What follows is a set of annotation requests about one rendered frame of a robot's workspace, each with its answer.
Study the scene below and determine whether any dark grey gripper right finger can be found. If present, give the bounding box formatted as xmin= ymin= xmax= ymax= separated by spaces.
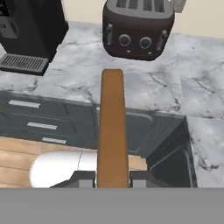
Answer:
xmin=129 ymin=170 xmax=166 ymax=189

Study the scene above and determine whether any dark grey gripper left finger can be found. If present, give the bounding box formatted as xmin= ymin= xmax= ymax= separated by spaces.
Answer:
xmin=50 ymin=170 xmax=97 ymax=189

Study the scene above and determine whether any brown bread slice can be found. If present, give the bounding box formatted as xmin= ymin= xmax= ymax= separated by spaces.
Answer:
xmin=96 ymin=68 xmax=130 ymax=189

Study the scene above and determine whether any grey toaster lever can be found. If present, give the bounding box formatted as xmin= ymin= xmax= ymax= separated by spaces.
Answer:
xmin=106 ymin=23 xmax=115 ymax=46
xmin=155 ymin=29 xmax=169 ymax=52

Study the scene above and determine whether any dark brown four-slot toaster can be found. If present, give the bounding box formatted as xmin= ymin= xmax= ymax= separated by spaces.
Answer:
xmin=101 ymin=0 xmax=176 ymax=62

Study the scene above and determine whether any white rounded cylinder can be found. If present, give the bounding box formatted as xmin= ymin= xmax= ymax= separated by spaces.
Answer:
xmin=28 ymin=150 xmax=99 ymax=188

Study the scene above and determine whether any dark grey drawer front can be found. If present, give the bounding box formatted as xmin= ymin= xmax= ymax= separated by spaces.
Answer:
xmin=0 ymin=111 xmax=98 ymax=140
xmin=0 ymin=90 xmax=97 ymax=123
xmin=0 ymin=128 xmax=98 ymax=151

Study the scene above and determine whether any dark grey cupboard side panel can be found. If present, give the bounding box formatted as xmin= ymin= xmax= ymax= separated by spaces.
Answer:
xmin=145 ymin=118 xmax=199 ymax=188

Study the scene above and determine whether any dark grey cupboard door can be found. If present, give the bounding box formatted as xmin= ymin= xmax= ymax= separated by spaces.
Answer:
xmin=95 ymin=107 xmax=187 ymax=158

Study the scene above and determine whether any black coffee machine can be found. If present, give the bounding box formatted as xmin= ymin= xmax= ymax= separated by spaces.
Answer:
xmin=0 ymin=0 xmax=70 ymax=77

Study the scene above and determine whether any silver drawer handle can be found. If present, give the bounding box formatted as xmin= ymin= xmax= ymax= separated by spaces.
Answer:
xmin=41 ymin=136 xmax=68 ymax=145
xmin=8 ymin=99 xmax=41 ymax=109
xmin=26 ymin=121 xmax=59 ymax=131

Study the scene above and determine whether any pale grey wall socket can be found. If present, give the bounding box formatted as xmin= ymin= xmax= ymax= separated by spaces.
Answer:
xmin=171 ymin=0 xmax=187 ymax=14

